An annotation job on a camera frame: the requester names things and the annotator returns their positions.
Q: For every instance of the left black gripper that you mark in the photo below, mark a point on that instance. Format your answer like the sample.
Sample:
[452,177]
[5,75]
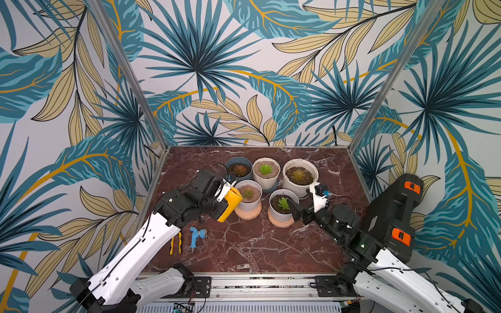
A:
[216,213]

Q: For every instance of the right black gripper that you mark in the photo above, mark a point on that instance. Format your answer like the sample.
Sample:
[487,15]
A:
[309,213]

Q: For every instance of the white pot dark soil succulent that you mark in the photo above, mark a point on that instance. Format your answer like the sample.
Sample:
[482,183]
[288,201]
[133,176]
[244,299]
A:
[279,211]

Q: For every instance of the yellow watering can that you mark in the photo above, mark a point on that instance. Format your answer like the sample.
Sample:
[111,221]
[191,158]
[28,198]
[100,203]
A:
[233,198]

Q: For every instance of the large white round pot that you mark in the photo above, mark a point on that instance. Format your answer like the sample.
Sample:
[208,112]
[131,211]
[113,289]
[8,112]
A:
[298,176]

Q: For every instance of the white ribbed pot green succulent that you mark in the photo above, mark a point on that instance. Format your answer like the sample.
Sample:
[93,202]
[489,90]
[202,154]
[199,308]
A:
[266,173]

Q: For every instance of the white pot pink soil succulent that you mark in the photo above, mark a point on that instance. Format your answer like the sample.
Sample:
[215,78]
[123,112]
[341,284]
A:
[251,205]

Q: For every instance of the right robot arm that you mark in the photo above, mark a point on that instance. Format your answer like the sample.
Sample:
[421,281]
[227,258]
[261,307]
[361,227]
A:
[379,249]

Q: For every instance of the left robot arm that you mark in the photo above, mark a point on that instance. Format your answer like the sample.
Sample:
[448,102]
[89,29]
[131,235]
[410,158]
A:
[116,287]

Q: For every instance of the blue pot red succulent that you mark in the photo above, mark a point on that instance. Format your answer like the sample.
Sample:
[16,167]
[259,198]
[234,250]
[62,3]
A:
[240,168]

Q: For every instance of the blue spray nozzle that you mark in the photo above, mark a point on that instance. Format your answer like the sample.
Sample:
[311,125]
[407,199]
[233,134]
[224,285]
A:
[195,236]

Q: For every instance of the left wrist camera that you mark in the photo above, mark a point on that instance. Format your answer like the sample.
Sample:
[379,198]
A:
[224,189]

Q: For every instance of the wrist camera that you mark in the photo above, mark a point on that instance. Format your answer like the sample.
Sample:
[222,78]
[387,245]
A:
[320,195]
[224,189]

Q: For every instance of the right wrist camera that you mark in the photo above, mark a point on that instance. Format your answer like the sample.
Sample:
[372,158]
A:
[320,195]

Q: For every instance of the yellow handled pliers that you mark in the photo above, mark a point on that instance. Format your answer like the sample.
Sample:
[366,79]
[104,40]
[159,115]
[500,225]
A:
[176,244]

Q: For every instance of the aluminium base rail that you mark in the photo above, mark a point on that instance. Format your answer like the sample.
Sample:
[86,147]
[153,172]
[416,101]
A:
[286,292]

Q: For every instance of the left metal frame post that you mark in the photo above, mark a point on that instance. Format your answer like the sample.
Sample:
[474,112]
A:
[112,38]

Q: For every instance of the metal frame post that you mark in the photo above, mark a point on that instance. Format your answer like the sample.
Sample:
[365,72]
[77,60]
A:
[414,41]
[112,38]

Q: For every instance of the right metal frame post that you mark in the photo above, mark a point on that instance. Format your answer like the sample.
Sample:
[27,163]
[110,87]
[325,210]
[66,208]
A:
[414,41]

